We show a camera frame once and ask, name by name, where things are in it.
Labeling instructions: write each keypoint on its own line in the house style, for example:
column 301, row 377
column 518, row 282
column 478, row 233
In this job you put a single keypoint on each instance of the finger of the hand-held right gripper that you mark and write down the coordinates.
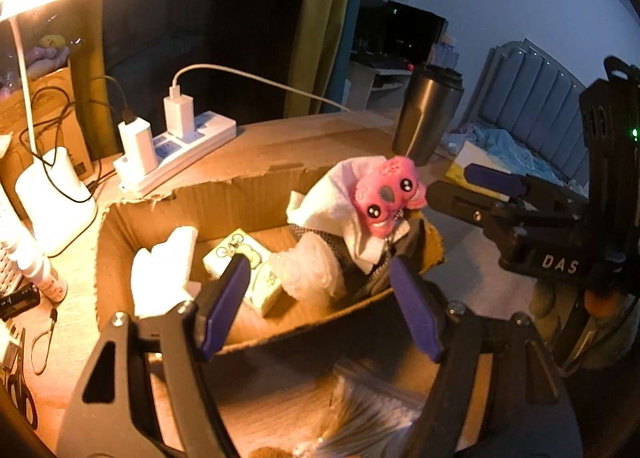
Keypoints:
column 460, row 203
column 492, row 180

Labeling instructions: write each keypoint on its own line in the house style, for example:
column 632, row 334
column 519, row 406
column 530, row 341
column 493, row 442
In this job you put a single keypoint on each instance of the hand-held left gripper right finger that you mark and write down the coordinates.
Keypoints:
column 415, row 308

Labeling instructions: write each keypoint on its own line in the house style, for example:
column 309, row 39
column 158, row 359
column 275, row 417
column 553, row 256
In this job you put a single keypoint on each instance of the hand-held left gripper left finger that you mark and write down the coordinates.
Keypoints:
column 225, row 308

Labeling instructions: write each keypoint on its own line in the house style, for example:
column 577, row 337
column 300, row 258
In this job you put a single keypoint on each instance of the grey knitted cloth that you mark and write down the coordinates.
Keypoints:
column 370, row 280

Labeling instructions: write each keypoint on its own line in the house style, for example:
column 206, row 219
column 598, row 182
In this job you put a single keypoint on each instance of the cartoon print tissue packet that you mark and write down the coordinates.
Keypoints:
column 225, row 250

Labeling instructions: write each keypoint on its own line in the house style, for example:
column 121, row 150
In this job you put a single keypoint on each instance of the pink plush toy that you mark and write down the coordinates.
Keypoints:
column 387, row 198

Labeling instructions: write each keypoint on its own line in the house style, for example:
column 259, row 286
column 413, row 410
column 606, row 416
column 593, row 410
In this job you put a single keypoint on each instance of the clear plastic wrap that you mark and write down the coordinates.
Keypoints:
column 310, row 265

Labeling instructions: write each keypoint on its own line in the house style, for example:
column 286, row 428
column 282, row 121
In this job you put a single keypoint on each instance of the cardboard box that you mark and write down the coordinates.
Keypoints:
column 165, row 208

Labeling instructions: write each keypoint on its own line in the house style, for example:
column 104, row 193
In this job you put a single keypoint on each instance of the white paper tissue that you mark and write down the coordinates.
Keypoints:
column 330, row 193

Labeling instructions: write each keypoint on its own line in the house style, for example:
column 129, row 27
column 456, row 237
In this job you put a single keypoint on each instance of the brown sponge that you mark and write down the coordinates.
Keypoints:
column 270, row 453

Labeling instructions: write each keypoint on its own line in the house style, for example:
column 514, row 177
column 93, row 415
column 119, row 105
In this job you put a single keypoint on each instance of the white tissue box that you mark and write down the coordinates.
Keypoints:
column 467, row 162

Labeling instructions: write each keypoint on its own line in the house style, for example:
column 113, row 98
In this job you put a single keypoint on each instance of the grey padded headboard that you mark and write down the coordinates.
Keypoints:
column 530, row 102

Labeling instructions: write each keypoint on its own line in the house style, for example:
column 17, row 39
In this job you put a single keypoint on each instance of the steel tumbler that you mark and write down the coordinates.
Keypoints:
column 425, row 112

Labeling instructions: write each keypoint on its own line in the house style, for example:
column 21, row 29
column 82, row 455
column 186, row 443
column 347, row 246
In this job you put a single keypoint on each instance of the bag of cotton swabs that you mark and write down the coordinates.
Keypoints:
column 370, row 413

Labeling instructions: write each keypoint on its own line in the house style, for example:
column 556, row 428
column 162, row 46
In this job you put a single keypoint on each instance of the black monitor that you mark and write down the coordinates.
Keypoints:
column 415, row 32

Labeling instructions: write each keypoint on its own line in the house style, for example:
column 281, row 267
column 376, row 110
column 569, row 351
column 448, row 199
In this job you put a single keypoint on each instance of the white power strip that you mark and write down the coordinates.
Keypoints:
column 200, row 137

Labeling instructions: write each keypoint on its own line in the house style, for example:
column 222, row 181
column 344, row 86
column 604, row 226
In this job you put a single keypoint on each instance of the white pink tube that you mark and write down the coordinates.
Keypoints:
column 47, row 278

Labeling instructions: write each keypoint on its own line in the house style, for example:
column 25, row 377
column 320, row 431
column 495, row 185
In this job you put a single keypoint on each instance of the white desk lamp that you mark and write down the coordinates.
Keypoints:
column 60, row 198

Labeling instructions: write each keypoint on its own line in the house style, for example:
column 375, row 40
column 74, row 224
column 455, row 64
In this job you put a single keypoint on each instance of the black rectangular device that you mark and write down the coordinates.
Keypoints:
column 17, row 302

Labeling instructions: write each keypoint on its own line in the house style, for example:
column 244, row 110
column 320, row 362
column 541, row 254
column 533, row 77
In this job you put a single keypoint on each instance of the black scissors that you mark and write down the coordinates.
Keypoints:
column 20, row 393

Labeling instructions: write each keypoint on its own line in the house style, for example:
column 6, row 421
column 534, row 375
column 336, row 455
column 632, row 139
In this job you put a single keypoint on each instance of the narrow yellow curtain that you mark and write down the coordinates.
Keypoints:
column 322, row 27

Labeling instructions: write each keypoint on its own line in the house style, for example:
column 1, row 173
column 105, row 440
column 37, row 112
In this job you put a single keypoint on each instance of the wide yellow curtain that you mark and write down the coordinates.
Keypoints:
column 92, row 77

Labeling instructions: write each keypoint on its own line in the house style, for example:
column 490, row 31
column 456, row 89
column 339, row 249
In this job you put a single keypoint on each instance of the brown cardboard carton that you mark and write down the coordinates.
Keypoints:
column 50, row 107

